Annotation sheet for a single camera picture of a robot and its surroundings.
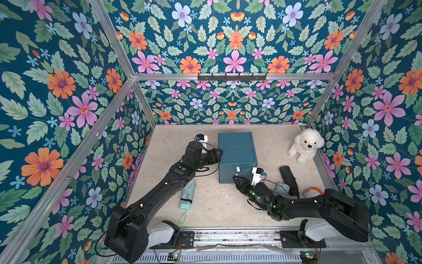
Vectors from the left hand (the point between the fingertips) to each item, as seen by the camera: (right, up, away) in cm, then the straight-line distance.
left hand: (220, 151), depth 79 cm
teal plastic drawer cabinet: (+9, -3, -2) cm, 9 cm away
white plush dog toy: (+47, +3, +11) cm, 49 cm away
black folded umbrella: (+38, -16, +12) cm, 43 cm away
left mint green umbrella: (-17, -23, +5) cm, 29 cm away
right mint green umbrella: (+30, -19, -1) cm, 35 cm away
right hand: (+7, -14, +1) cm, 15 cm away
